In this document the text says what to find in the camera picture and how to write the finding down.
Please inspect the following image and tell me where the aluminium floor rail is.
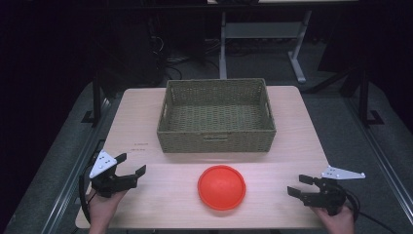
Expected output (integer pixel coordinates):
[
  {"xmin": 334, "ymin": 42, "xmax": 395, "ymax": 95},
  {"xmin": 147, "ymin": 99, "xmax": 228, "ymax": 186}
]
[
  {"xmin": 40, "ymin": 96, "xmax": 113, "ymax": 234},
  {"xmin": 344, "ymin": 96, "xmax": 413, "ymax": 227}
]

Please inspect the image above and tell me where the orange round plate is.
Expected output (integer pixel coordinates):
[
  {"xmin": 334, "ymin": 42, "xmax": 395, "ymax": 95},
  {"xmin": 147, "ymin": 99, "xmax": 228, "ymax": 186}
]
[{"xmin": 197, "ymin": 165, "xmax": 247, "ymax": 212}]

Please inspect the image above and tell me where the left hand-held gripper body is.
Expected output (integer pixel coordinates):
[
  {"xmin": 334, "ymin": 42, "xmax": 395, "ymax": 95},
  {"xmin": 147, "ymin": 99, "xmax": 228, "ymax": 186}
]
[{"xmin": 89, "ymin": 149, "xmax": 139, "ymax": 199}]

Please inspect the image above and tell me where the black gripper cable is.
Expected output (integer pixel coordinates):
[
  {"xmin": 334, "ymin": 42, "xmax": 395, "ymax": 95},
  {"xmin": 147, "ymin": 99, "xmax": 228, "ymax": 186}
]
[
  {"xmin": 337, "ymin": 184, "xmax": 399, "ymax": 234},
  {"xmin": 78, "ymin": 164, "xmax": 98, "ymax": 225}
]

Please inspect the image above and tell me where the grey metal desk frame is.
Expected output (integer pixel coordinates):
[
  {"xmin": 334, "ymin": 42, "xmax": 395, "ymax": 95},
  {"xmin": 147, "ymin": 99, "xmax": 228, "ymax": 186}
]
[{"xmin": 207, "ymin": 0, "xmax": 359, "ymax": 85}]

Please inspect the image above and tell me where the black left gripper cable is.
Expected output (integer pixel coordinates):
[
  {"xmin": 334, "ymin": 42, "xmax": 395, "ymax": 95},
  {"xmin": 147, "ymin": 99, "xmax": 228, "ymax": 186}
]
[{"xmin": 78, "ymin": 164, "xmax": 98, "ymax": 225}]

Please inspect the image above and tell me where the person's right hand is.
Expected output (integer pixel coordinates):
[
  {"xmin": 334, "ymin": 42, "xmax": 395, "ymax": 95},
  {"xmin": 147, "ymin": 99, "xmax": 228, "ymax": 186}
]
[{"xmin": 310, "ymin": 204, "xmax": 356, "ymax": 234}]

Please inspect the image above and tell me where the black metal stand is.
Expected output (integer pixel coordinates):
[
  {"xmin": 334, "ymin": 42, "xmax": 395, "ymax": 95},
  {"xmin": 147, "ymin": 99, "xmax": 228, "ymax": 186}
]
[
  {"xmin": 357, "ymin": 66, "xmax": 386, "ymax": 129},
  {"xmin": 80, "ymin": 69, "xmax": 105, "ymax": 128}
]

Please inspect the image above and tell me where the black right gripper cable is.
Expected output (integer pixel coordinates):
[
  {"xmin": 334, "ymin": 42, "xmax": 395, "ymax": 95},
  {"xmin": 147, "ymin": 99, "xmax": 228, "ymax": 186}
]
[{"xmin": 337, "ymin": 184, "xmax": 399, "ymax": 234}]

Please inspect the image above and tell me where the bundle of black floor cables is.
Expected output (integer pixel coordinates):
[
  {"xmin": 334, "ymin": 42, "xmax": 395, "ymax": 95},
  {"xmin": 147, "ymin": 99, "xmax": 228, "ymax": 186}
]
[{"xmin": 152, "ymin": 33, "xmax": 223, "ymax": 81}]

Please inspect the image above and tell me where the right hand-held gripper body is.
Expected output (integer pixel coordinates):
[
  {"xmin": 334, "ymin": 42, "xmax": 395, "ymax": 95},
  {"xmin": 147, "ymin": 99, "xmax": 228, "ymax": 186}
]
[{"xmin": 302, "ymin": 165, "xmax": 366, "ymax": 216}]

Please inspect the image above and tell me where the person's left hand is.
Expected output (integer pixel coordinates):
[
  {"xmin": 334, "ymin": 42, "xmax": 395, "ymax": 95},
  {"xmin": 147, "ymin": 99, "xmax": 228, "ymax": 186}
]
[{"xmin": 87, "ymin": 189, "xmax": 129, "ymax": 229}]

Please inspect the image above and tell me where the green woven basket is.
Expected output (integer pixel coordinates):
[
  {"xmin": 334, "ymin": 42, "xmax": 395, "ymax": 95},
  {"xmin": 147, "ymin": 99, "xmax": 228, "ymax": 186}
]
[{"xmin": 156, "ymin": 77, "xmax": 278, "ymax": 154}]

